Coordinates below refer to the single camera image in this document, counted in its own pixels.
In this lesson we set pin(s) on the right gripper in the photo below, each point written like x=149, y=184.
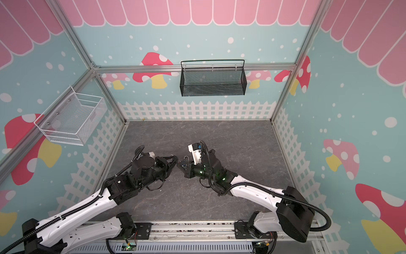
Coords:
x=188, y=170

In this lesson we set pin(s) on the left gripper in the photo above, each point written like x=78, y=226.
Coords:
x=162, y=162

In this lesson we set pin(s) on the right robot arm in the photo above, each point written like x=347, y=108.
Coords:
x=288, y=210

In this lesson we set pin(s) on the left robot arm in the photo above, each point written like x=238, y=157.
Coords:
x=51, y=235

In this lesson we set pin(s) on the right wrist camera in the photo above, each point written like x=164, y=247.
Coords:
x=196, y=151

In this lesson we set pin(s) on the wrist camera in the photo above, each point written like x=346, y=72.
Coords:
x=151, y=155
x=196, y=151

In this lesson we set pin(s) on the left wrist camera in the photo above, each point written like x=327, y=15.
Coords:
x=151, y=155

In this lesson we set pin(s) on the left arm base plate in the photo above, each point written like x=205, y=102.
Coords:
x=141, y=231

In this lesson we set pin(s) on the aluminium front rail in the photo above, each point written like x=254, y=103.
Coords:
x=161, y=231

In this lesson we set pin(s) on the black wire mesh basket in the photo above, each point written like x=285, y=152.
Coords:
x=213, y=77

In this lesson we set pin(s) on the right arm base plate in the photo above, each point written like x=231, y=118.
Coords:
x=244, y=231

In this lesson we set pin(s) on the white vented cable duct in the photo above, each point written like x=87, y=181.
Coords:
x=183, y=248

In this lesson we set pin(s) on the white wire mesh basket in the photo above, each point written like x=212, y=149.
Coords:
x=73, y=119

